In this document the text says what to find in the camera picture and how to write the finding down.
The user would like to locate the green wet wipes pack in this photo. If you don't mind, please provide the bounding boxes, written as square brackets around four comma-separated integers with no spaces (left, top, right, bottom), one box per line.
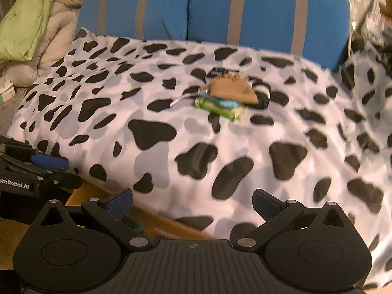
[195,97,246,121]

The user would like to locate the cow print bed sheet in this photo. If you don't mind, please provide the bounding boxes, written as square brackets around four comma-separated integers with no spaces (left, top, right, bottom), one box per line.
[7,29,391,288]

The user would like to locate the tan drawstring pouch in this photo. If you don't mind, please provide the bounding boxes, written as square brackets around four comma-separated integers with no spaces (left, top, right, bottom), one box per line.
[209,74,259,104]

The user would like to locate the green blanket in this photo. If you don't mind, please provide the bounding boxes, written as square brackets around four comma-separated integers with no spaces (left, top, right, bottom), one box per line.
[1,0,53,64]

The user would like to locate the blue striped cushion right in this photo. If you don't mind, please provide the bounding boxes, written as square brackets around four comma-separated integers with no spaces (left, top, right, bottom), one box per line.
[188,0,349,70]

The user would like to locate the clutter pile of bags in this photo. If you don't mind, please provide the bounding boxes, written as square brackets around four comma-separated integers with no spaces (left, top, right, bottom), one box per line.
[347,0,391,76]

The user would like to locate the blue striped cushion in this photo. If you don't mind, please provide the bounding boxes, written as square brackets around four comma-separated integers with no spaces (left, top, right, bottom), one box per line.
[77,0,189,40]
[188,0,349,70]

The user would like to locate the blue wet wipes pack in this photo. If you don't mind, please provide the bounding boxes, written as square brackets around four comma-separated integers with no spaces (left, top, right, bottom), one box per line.
[215,98,241,109]

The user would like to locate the black cloth white band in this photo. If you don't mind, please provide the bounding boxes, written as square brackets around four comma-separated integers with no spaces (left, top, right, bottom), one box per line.
[250,79,271,110]

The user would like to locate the blue striped cushion left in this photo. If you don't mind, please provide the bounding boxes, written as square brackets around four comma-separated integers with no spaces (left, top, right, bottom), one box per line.
[77,0,189,40]

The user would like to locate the cardboard box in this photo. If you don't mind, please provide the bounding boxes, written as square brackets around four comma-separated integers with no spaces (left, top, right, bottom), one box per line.
[65,175,215,241]

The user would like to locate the black tissue pack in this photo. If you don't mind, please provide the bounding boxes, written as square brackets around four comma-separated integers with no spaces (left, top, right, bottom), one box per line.
[206,67,239,78]

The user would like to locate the beige quilted blanket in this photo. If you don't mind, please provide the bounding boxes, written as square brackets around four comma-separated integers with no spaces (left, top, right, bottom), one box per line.
[1,0,84,87]

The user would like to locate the white usb adapter cable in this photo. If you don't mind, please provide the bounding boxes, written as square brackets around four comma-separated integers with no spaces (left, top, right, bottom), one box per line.
[169,87,212,108]

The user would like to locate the teal mesh bath loofah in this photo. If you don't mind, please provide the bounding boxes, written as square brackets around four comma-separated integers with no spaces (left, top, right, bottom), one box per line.
[127,220,145,235]

